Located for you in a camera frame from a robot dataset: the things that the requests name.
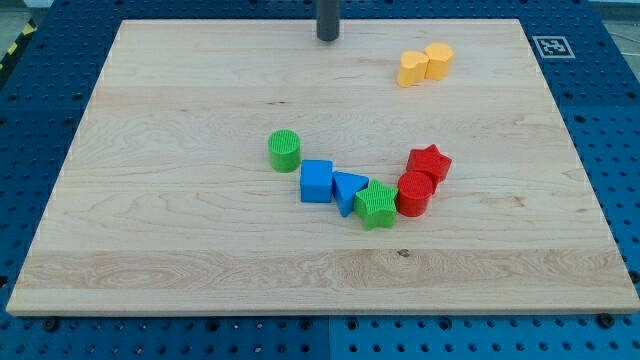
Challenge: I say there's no yellow heart block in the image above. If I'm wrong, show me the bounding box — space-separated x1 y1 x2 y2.
396 50 429 87

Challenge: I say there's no yellow hexagon block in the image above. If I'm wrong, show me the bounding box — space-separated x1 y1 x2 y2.
424 42 455 80

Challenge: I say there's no blue cube block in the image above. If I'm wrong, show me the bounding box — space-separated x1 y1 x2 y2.
300 159 333 203

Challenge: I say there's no blue triangle block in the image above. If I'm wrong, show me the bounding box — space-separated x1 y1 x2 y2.
333 171 369 217

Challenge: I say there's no green cylinder block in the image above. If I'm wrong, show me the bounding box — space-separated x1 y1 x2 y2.
268 129 301 173

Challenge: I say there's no green star block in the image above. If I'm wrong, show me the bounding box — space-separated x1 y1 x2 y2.
354 179 398 231

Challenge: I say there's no red cylinder block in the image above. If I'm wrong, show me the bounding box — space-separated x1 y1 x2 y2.
396 171 434 217

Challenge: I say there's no light wooden board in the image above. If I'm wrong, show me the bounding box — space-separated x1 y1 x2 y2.
7 19 639 316

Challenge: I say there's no red star block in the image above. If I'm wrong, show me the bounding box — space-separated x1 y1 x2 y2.
406 144 453 191

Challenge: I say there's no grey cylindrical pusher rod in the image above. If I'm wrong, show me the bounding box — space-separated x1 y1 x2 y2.
316 0 341 42

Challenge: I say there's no white fiducial marker tag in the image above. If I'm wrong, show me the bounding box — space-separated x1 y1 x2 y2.
533 35 575 59

